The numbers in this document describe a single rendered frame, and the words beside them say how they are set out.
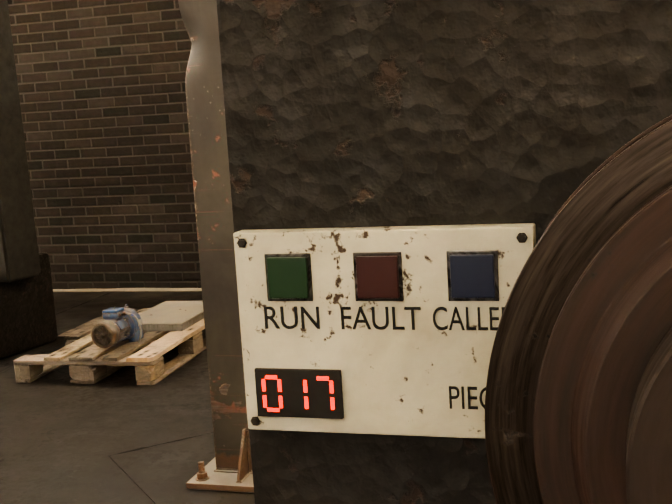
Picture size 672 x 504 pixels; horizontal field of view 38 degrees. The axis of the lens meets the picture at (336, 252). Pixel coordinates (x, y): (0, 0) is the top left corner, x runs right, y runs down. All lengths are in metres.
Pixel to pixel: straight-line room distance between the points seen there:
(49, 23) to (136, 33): 0.74
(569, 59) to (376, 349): 0.29
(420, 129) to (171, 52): 6.71
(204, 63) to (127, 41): 4.19
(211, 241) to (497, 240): 2.77
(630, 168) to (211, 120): 2.90
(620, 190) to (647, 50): 0.18
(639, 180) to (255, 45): 0.37
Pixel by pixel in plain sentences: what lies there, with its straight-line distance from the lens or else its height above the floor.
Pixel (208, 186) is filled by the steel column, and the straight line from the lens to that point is 3.52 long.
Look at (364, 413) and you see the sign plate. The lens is 0.87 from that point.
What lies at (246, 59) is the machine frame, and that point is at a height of 1.39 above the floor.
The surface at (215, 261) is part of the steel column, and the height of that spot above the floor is 0.81.
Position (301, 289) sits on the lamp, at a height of 1.19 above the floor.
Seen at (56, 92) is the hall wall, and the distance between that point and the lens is 7.98.
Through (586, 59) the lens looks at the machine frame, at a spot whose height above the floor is 1.37.
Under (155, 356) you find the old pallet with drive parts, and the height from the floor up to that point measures 0.14.
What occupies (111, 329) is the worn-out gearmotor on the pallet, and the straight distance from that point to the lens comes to 5.22.
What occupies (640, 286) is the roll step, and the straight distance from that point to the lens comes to 0.64.
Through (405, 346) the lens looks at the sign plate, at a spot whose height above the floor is 1.14.
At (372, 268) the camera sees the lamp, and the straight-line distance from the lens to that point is 0.83.
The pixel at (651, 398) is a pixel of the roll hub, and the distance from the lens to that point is 0.60.
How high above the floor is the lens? 1.35
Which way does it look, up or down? 9 degrees down
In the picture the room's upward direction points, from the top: 4 degrees counter-clockwise
